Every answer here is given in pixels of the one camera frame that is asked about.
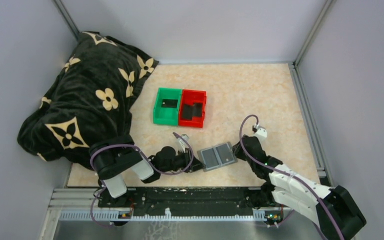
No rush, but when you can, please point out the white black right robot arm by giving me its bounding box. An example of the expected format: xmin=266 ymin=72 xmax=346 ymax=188
xmin=232 ymin=135 xmax=367 ymax=240

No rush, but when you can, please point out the red plastic bin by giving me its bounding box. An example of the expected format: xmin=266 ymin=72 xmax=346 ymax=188
xmin=178 ymin=89 xmax=207 ymax=128

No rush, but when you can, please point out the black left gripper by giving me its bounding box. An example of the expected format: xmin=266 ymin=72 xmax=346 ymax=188
xmin=160 ymin=147 xmax=207 ymax=173

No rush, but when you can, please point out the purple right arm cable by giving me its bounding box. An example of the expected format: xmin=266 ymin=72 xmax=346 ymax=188
xmin=238 ymin=114 xmax=345 ymax=240

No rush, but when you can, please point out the slotted grey cable duct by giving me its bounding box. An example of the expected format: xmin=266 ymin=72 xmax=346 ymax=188
xmin=59 ymin=209 xmax=283 ymax=223

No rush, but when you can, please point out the grey credit card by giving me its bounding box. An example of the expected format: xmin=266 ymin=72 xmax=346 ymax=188
xmin=161 ymin=99 xmax=178 ymax=109

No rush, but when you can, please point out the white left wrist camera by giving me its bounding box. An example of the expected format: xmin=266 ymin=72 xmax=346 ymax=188
xmin=177 ymin=134 xmax=189 ymax=153

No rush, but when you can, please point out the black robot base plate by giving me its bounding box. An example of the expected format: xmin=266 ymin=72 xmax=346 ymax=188
xmin=98 ymin=187 xmax=280 ymax=217

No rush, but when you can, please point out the black floral plush blanket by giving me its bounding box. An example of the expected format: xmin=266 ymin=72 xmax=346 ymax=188
xmin=17 ymin=31 xmax=158 ymax=169

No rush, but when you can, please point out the dark credit card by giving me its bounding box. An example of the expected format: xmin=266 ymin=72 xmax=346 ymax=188
xmin=181 ymin=104 xmax=193 ymax=121
xmin=192 ymin=102 xmax=203 ymax=118

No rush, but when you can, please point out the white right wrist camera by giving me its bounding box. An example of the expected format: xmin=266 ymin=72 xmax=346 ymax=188
xmin=252 ymin=124 xmax=267 ymax=143

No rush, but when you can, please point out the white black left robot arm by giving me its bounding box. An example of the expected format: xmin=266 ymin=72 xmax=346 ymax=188
xmin=89 ymin=133 xmax=205 ymax=207

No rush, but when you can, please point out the grey leather card holder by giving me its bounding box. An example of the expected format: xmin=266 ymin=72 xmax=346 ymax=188
xmin=197 ymin=142 xmax=238 ymax=172

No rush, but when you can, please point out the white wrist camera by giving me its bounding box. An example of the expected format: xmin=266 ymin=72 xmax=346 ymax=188
xmin=252 ymin=124 xmax=267 ymax=143
xmin=177 ymin=134 xmax=189 ymax=153

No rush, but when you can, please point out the green plastic bin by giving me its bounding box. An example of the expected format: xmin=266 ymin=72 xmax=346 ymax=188
xmin=153 ymin=87 xmax=182 ymax=126

